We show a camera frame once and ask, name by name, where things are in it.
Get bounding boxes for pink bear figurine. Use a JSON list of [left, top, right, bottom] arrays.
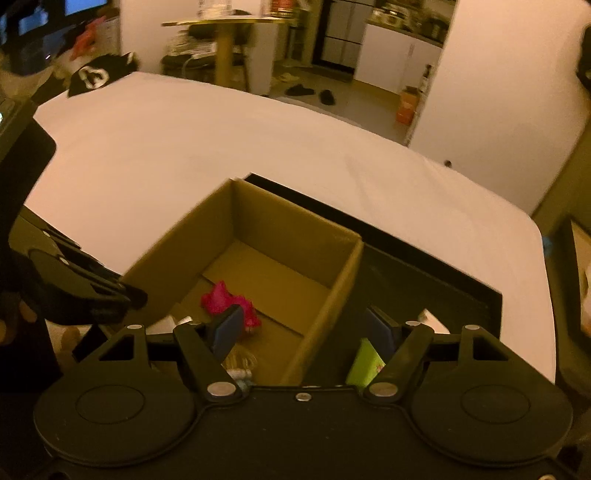
[[200, 281, 262, 334]]

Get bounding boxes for black slipper left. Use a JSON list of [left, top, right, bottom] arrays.
[[284, 84, 315, 97]]

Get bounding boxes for small blue white figurine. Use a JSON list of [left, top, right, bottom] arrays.
[[222, 344, 257, 391]]

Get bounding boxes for black slipper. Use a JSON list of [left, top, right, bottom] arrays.
[[318, 89, 335, 106], [284, 84, 315, 97]]

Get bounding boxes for round gold side table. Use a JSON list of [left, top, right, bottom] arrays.
[[161, 15, 291, 87]]

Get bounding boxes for white kitchen cabinet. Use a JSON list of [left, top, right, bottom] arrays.
[[354, 24, 443, 94]]

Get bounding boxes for green toy box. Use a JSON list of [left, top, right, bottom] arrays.
[[346, 338, 386, 390]]

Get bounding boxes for white rectangular box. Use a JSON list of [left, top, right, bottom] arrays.
[[418, 309, 450, 335]]

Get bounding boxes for orange cardboard box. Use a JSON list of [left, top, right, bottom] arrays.
[[396, 86, 420, 126]]

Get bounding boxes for black slipper right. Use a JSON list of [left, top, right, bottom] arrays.
[[318, 89, 335, 106]]

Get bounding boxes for black ghost face mask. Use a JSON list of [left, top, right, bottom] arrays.
[[68, 52, 138, 97]]

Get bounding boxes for brown cardboard box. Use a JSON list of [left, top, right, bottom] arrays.
[[124, 180, 363, 386]]

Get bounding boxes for black tray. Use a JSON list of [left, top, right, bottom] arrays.
[[246, 173, 503, 387]]

